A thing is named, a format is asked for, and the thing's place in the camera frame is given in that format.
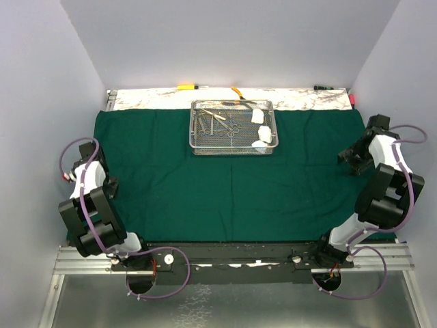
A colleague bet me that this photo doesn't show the steel surgical forceps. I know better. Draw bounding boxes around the steel surgical forceps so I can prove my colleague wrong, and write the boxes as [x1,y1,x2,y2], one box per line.
[197,112,214,137]

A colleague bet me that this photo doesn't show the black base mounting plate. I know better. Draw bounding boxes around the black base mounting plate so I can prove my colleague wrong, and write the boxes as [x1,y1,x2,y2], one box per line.
[109,241,351,287]

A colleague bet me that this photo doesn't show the aluminium extrusion rail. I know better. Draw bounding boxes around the aluminium extrusion rail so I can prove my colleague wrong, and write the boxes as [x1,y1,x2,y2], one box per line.
[53,243,414,275]

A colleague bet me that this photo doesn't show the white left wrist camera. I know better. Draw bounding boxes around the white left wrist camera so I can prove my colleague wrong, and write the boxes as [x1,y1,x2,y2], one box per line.
[61,169,77,183]

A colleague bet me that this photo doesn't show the white gauze pad middle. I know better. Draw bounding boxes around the white gauze pad middle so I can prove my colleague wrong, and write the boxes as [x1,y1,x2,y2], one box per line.
[258,126,272,144]

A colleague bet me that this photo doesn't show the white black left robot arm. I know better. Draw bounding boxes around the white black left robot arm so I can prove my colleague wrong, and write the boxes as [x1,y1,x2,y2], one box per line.
[58,137,155,271]

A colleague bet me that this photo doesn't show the dark green surgical cloth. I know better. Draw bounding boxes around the dark green surgical cloth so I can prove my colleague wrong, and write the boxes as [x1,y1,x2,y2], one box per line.
[94,109,372,242]

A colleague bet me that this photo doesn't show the black green screwdriver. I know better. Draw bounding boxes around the black green screwdriver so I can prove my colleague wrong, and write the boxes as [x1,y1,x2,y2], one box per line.
[313,85,335,91]

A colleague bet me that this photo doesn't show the steel tweezers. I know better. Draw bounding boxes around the steel tweezers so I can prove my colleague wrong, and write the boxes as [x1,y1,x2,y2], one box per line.
[201,109,226,120]

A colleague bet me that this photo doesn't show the white gauze pad bottom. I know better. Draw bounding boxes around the white gauze pad bottom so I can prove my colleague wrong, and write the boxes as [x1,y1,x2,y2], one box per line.
[251,140,268,148]

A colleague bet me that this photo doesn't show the steel mesh instrument tray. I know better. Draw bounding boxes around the steel mesh instrument tray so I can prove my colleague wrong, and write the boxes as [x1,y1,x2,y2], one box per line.
[189,100,279,156]

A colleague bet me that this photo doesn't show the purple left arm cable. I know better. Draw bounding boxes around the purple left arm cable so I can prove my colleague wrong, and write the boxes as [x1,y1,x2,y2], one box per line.
[58,137,191,301]

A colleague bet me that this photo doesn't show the steel surgical scissors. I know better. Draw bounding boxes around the steel surgical scissors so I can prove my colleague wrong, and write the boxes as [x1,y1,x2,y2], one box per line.
[218,113,242,137]

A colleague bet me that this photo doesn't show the white gauze pad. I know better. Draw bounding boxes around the white gauze pad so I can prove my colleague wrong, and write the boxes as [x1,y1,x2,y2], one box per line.
[251,140,268,148]
[251,109,264,124]
[258,126,272,144]

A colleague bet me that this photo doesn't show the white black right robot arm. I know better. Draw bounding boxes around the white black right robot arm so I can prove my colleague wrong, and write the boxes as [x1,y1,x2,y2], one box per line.
[313,114,425,267]

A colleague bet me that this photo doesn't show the yellow black needle-nose pliers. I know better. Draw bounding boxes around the yellow black needle-nose pliers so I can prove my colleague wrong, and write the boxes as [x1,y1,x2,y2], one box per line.
[221,86,255,110]

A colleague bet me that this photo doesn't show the white gauze pad top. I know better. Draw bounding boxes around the white gauze pad top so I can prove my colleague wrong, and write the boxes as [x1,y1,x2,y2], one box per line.
[251,109,264,124]

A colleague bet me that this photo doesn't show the yellow handled screwdriver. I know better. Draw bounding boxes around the yellow handled screwdriver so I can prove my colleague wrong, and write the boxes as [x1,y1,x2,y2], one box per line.
[177,84,208,91]

